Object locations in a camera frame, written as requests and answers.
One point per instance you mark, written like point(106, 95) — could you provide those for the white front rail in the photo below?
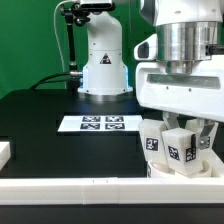
point(84, 191)

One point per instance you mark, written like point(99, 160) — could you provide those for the white rail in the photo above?
point(84, 191)
point(216, 164)

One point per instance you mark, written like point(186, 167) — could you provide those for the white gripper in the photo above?
point(180, 90)

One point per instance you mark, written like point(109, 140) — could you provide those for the white round stool seat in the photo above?
point(155, 170)

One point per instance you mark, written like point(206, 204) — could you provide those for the white marker sheet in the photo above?
point(99, 123)

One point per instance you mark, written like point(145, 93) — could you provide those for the white right rail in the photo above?
point(216, 164)

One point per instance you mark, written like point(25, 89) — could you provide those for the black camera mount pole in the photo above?
point(73, 15)

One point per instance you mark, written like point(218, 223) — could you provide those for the white block at left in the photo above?
point(5, 153)

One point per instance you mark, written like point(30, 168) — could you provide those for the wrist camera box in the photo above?
point(147, 50)

